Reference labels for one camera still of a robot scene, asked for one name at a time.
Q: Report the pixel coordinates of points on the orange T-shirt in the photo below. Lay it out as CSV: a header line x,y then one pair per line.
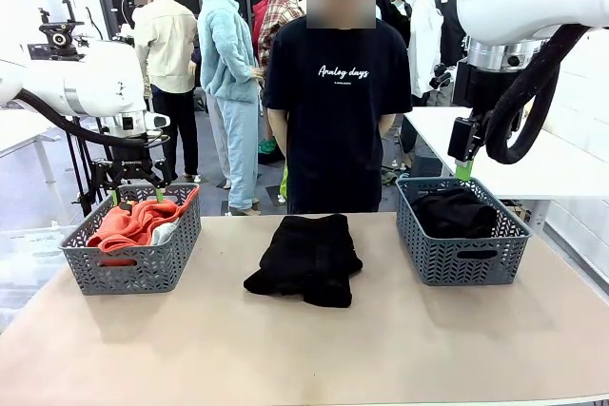
x,y
128,225

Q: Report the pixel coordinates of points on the mannequin in white shirt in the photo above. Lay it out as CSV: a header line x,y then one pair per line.
x,y
426,44

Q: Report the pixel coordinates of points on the mannequin in black clothes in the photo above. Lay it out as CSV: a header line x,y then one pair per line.
x,y
449,30

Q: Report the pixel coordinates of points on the mannequin in light blue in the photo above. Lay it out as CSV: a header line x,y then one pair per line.
x,y
228,68

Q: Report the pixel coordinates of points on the person's left forearm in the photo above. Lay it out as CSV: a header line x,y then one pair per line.
x,y
387,124

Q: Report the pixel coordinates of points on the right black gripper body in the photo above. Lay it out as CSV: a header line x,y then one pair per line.
x,y
473,85

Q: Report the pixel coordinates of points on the black tripod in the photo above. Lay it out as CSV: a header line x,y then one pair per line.
x,y
88,173

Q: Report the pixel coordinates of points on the mannequin cream jacket black trousers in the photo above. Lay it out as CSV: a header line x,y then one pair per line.
x,y
164,44

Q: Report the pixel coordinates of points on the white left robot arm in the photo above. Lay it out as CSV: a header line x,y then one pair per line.
x,y
85,78

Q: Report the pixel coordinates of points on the black garment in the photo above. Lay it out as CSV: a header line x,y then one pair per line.
x,y
304,258
452,216

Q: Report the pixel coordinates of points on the person in black T-shirt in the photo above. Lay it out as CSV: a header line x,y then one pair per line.
x,y
333,140

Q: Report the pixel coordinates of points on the green bag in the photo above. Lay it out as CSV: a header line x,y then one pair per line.
x,y
269,145

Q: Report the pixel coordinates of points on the light grey T-shirt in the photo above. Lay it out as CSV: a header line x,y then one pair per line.
x,y
164,234

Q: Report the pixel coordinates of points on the person's right forearm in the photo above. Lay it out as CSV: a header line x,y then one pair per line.
x,y
277,132

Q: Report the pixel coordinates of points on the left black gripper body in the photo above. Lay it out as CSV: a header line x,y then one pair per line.
x,y
129,166

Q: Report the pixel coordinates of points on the white side table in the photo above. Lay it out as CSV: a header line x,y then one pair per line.
x,y
547,168
19,135

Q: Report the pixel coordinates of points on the grey plastic lattice basket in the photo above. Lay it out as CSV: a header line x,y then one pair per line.
x,y
143,288
466,280

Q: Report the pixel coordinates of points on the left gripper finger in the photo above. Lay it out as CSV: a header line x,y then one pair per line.
x,y
107,175
161,178

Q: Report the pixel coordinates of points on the mannequin plaid shirt green trousers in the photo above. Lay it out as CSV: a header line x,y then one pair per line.
x,y
280,11

